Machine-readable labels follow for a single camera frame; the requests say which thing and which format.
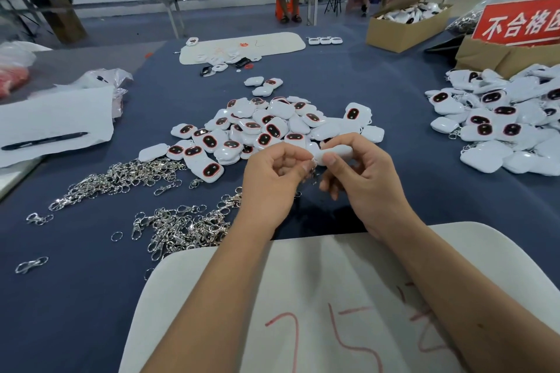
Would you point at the person's left hand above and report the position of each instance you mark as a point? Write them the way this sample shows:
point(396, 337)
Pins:
point(271, 193)

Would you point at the person's right hand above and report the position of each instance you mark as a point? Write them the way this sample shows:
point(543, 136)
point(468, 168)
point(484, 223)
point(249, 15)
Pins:
point(372, 189)

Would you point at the white plastic tag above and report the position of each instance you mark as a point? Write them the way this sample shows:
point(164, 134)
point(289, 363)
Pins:
point(337, 152)

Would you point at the person's left forearm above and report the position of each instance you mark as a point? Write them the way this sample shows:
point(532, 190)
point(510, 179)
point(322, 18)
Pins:
point(223, 311)

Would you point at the person's right forearm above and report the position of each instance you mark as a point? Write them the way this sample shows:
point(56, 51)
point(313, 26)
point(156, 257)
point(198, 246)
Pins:
point(472, 303)

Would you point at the white foam board red marks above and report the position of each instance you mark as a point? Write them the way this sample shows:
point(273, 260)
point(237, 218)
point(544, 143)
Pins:
point(337, 294)

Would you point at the long white foam board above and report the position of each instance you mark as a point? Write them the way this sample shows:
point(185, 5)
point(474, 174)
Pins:
point(280, 42)

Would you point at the small white plastic part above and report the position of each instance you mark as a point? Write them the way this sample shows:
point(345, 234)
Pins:
point(314, 40)
point(337, 40)
point(325, 40)

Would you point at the open cardboard box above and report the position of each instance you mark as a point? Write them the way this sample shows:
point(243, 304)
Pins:
point(399, 36)

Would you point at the flat brown cardboard box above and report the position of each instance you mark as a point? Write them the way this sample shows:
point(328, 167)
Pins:
point(488, 59)

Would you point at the red plastic stool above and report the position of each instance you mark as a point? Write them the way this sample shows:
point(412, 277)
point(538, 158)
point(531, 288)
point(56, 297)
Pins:
point(294, 3)

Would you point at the red sign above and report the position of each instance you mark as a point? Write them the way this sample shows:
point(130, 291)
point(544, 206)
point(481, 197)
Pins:
point(521, 23)

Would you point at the white paper sheet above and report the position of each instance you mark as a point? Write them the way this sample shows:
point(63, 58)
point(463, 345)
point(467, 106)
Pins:
point(54, 115)

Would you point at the black pen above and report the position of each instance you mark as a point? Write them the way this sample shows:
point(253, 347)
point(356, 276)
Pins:
point(44, 141)

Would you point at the orange bag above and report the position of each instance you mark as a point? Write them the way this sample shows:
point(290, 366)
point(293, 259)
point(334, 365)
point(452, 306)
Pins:
point(12, 82)

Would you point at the white plastic bag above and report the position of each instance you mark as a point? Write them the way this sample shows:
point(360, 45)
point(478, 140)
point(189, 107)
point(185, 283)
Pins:
point(22, 52)

